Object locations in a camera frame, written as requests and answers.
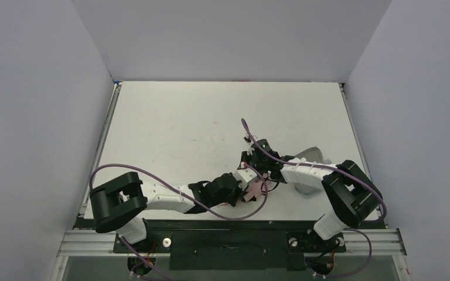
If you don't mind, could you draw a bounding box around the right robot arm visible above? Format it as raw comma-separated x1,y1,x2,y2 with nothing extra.
240,137,384,249

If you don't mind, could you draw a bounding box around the pink folding umbrella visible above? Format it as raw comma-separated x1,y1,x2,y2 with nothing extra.
242,181,268,202

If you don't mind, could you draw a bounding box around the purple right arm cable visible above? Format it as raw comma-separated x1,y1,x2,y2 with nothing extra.
241,118,388,279

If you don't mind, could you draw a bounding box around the grey umbrella sleeve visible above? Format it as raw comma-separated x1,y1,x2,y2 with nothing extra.
294,146,332,196

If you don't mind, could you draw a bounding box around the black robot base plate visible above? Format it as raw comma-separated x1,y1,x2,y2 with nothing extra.
73,219,387,272

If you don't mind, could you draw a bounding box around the aluminium table frame rail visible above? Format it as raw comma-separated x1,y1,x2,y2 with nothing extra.
49,81,122,280

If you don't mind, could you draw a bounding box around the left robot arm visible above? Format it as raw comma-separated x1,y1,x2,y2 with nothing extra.
90,172,253,244

